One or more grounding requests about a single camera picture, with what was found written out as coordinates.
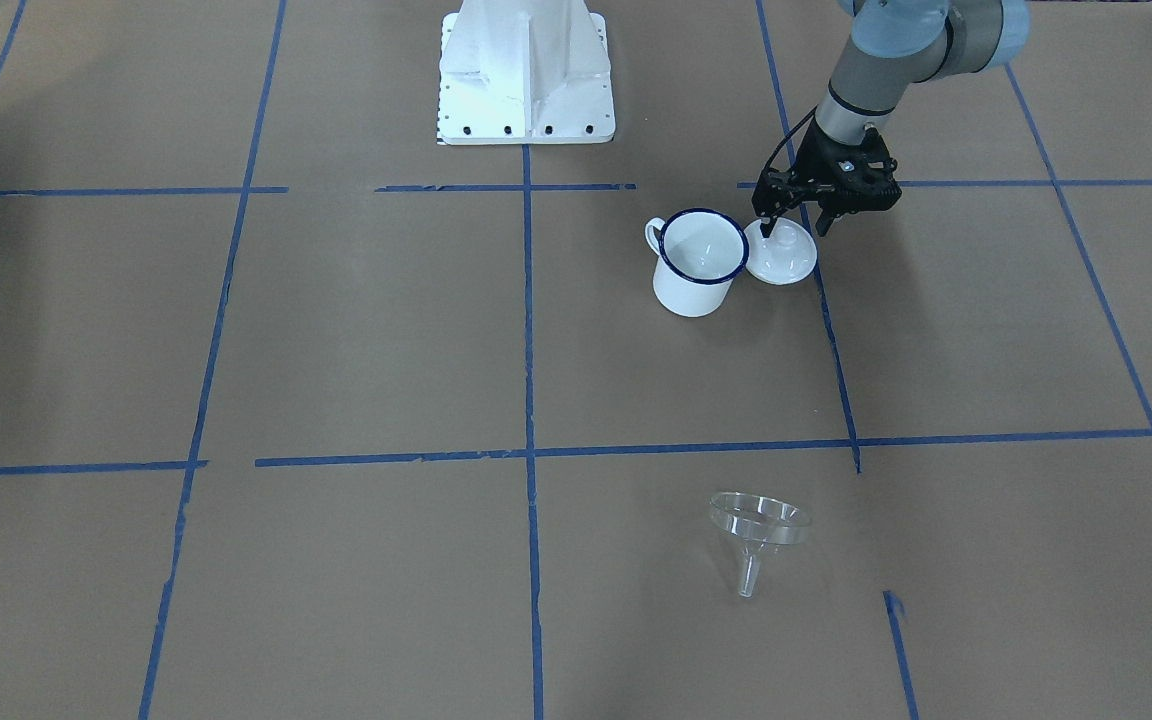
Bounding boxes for white camera pillar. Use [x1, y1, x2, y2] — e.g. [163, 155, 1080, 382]
[435, 1, 617, 146]

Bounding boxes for white enamel cup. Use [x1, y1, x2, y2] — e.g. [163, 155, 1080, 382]
[644, 209, 749, 318]

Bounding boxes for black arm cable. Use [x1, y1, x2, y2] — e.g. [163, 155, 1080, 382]
[764, 108, 819, 177]

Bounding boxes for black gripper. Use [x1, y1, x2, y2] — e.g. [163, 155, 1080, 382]
[751, 115, 902, 240]

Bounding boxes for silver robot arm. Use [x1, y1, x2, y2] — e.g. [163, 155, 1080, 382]
[751, 1, 1030, 238]

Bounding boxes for clear plastic funnel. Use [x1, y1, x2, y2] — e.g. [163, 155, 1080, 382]
[708, 491, 814, 600]

